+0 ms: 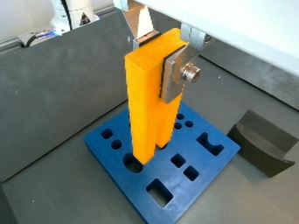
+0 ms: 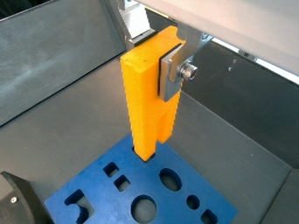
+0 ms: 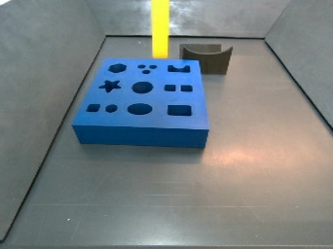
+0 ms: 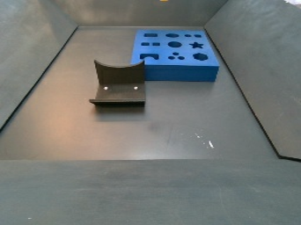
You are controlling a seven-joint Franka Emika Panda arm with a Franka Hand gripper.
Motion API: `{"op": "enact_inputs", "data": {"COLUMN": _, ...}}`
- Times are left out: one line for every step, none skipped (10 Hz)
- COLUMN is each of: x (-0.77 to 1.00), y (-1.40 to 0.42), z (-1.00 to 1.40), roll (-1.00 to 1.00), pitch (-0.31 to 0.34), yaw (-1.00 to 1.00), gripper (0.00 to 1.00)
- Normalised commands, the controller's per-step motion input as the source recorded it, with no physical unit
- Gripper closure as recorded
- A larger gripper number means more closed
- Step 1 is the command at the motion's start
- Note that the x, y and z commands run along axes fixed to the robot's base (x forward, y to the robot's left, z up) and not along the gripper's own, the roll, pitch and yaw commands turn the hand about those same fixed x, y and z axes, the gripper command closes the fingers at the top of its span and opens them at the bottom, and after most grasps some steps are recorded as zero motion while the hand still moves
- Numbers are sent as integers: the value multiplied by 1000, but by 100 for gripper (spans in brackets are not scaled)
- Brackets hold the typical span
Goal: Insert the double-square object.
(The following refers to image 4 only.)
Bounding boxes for black curved holder stand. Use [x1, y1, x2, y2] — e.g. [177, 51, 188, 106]
[90, 61, 146, 105]

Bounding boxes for blue foam shape board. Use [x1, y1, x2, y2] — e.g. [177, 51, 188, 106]
[131, 30, 220, 82]

